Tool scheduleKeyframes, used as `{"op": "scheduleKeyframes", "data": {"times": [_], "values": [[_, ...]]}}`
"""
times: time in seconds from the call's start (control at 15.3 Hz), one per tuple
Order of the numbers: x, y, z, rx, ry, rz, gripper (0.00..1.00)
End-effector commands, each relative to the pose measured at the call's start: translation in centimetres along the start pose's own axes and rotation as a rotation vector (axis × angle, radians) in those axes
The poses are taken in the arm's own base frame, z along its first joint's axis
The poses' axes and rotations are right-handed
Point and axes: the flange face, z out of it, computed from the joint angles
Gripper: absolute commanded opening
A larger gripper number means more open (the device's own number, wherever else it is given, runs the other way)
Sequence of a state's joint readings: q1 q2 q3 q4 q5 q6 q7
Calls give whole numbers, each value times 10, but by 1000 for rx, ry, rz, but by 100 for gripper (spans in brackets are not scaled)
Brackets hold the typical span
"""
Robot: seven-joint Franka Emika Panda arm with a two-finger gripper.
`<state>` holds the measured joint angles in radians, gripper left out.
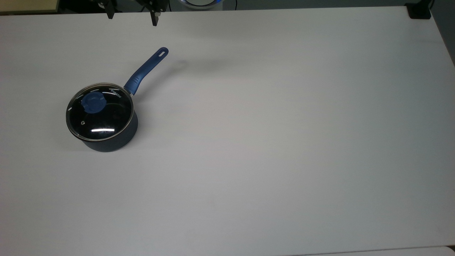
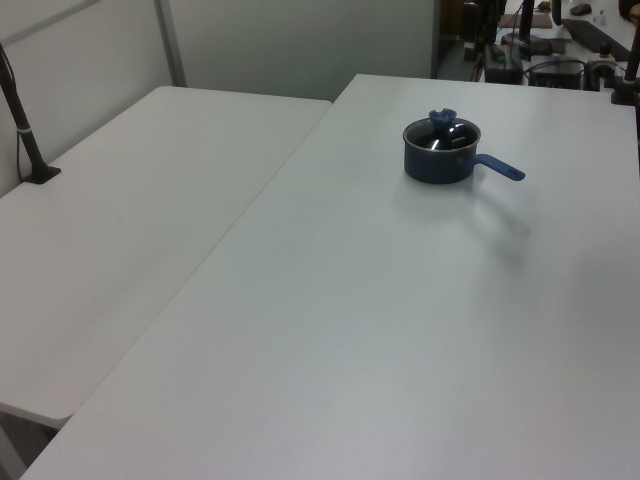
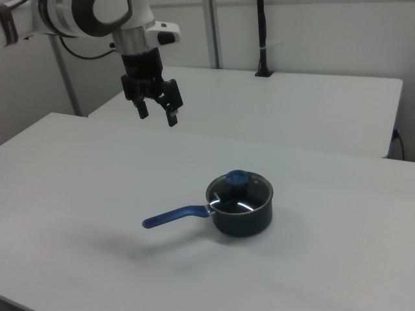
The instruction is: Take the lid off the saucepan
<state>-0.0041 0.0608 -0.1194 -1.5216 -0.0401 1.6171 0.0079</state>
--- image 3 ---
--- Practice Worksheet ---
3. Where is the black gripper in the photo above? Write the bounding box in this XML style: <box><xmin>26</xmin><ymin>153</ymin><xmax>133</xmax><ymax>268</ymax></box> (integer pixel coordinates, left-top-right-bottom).
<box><xmin>121</xmin><ymin>47</ymin><xmax>184</xmax><ymax>128</ymax></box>

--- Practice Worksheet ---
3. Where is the glass lid with blue knob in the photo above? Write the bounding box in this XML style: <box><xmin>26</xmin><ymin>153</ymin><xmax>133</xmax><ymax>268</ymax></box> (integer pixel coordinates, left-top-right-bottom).
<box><xmin>206</xmin><ymin>169</ymin><xmax>274</xmax><ymax>215</ymax></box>

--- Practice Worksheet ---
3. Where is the dark blue saucepan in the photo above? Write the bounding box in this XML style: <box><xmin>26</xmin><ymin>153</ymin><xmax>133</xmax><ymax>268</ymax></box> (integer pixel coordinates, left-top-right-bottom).
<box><xmin>141</xmin><ymin>170</ymin><xmax>275</xmax><ymax>238</ymax></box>

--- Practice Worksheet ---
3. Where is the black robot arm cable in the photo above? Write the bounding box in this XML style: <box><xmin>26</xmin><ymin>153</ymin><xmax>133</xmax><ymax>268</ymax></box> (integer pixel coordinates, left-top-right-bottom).
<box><xmin>59</xmin><ymin>34</ymin><xmax>118</xmax><ymax>61</ymax></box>

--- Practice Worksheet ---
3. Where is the grey metal partition post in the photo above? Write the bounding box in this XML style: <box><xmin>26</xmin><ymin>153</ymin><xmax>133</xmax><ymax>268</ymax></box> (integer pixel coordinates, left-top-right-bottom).
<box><xmin>48</xmin><ymin>34</ymin><xmax>82</xmax><ymax>117</ymax></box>
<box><xmin>202</xmin><ymin>0</ymin><xmax>223</xmax><ymax>69</ymax></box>

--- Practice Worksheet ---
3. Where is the black camera stand with tape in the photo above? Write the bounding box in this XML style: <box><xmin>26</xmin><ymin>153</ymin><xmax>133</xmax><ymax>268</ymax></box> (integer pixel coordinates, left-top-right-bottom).
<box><xmin>254</xmin><ymin>0</ymin><xmax>276</xmax><ymax>78</ymax></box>

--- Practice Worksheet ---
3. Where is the black wall cable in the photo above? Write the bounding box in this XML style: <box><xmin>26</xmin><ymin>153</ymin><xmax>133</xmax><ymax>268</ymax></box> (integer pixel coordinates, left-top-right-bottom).
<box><xmin>392</xmin><ymin>128</ymin><xmax>406</xmax><ymax>160</ymax></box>

